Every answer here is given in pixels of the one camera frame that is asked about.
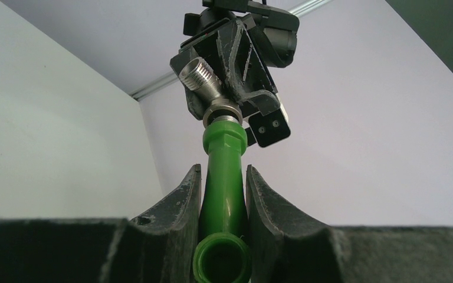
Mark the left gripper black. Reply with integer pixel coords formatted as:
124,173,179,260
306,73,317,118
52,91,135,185
170,17,291,147

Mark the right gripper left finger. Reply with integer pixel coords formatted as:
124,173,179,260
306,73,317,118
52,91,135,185
0,164,201,282

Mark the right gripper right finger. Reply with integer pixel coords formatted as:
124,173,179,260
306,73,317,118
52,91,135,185
246,166,453,282

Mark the silver metal elbow fitting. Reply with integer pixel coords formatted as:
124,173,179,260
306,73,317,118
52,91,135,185
178,57,242,128

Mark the green water faucet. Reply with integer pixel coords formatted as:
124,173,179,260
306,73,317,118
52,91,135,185
192,121,252,282

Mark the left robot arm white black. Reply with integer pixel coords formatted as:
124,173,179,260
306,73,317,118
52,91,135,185
170,1,300,147

